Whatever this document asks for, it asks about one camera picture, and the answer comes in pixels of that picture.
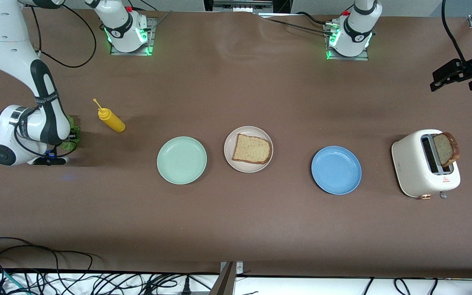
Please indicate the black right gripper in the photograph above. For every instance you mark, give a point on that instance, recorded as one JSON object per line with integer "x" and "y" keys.
{"x": 73, "y": 134}

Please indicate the green lettuce leaf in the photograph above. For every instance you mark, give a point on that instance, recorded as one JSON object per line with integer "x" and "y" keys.
{"x": 72, "y": 121}

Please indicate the brown bread slice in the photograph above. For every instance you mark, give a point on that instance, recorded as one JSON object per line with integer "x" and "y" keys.
{"x": 445, "y": 149}
{"x": 252, "y": 148}

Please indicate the mint green plate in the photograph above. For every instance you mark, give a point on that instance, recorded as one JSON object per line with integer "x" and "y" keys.
{"x": 181, "y": 160}

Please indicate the beige plate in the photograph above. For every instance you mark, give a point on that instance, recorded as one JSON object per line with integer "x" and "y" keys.
{"x": 230, "y": 139}

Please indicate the blue plate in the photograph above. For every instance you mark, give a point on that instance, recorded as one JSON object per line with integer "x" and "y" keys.
{"x": 336, "y": 170}

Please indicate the yellow squeeze bottle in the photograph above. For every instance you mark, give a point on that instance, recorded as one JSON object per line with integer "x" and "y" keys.
{"x": 113, "y": 121}

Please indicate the white toaster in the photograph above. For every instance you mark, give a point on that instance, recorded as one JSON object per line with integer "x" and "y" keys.
{"x": 410, "y": 168}

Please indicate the brown table cover sheet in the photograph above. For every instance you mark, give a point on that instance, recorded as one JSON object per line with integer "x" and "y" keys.
{"x": 236, "y": 229}

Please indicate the black power plug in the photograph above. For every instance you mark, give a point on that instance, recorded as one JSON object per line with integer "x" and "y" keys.
{"x": 185, "y": 285}

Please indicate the black equipment box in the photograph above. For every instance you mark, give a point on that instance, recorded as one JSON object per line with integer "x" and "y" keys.
{"x": 244, "y": 5}

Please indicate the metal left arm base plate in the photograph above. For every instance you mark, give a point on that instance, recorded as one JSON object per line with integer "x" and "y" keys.
{"x": 348, "y": 58}

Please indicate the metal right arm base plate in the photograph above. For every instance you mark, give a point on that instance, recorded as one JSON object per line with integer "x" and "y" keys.
{"x": 151, "y": 41}

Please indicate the grey metal bracket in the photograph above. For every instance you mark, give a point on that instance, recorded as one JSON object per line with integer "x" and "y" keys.
{"x": 223, "y": 282}

